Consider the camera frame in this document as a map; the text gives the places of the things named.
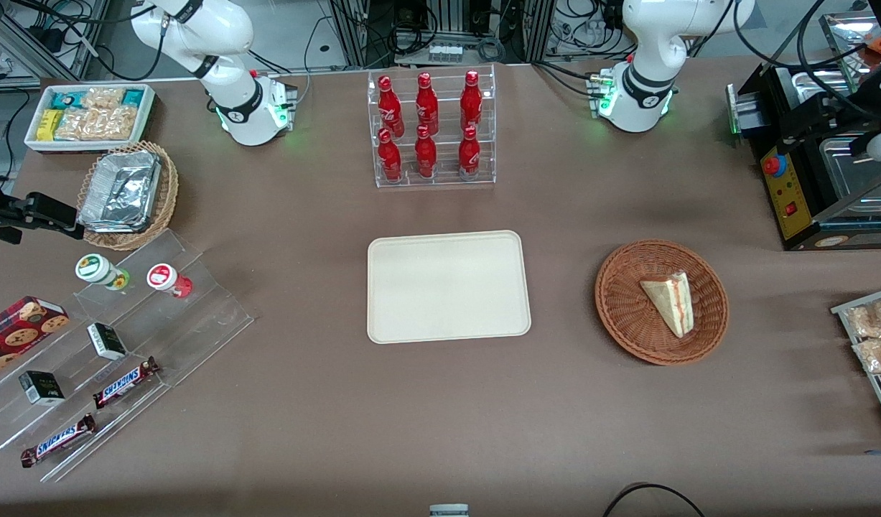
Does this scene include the triangular sandwich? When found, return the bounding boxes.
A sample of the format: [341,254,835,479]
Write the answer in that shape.
[640,271,694,338]

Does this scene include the stainless steel tray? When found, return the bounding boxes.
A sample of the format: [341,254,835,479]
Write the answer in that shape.
[819,11,880,73]

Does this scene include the light tan wicker basket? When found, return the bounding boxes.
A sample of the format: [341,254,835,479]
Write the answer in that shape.
[78,141,179,251]

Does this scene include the tray of packaged snacks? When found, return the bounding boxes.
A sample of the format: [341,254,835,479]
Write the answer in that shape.
[831,286,881,439]

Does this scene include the round brown wicker basket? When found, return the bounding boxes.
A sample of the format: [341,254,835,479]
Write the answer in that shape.
[595,240,729,366]

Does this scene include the cream rectangular tray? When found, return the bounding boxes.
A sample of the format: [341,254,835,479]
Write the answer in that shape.
[368,230,531,344]

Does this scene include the green lid yogurt cup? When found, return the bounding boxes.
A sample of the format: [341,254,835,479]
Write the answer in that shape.
[75,254,130,290]

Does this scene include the silver foil packets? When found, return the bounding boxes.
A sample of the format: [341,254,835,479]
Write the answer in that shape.
[80,151,161,233]

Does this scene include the white plastic snack bin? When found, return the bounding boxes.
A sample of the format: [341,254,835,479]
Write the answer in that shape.
[25,84,156,154]

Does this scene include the black sealing machine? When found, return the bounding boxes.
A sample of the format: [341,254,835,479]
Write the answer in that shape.
[727,61,881,252]

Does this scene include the clear bag of crackers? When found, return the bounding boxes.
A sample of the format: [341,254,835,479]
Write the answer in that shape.
[81,88,125,110]
[56,108,100,141]
[95,106,138,141]

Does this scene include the red plaid cookie box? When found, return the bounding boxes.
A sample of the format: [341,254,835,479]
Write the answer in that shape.
[0,297,70,381]

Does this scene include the red lid yogurt cup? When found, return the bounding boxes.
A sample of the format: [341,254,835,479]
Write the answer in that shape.
[147,264,193,299]

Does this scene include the small black box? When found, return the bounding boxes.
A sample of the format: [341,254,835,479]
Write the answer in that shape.
[87,323,127,360]
[19,371,65,406]

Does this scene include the clear bag of pastries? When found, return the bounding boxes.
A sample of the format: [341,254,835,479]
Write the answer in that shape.
[844,298,881,338]
[852,336,881,374]

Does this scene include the clear acrylic stepped display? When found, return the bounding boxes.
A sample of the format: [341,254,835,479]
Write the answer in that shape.
[0,230,254,483]

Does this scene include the Snickers chocolate bar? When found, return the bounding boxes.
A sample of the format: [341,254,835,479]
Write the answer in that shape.
[21,414,96,468]
[93,357,159,409]

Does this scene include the red cola bottle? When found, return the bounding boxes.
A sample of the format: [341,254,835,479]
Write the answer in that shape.
[458,126,481,180]
[415,72,439,134]
[378,128,404,182]
[378,75,405,136]
[460,70,483,131]
[414,125,438,179]

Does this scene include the clear acrylic bottle rack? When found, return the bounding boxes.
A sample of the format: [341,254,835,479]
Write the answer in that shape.
[368,65,496,189]

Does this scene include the black floor cable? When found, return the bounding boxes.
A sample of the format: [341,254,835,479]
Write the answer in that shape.
[602,483,707,517]

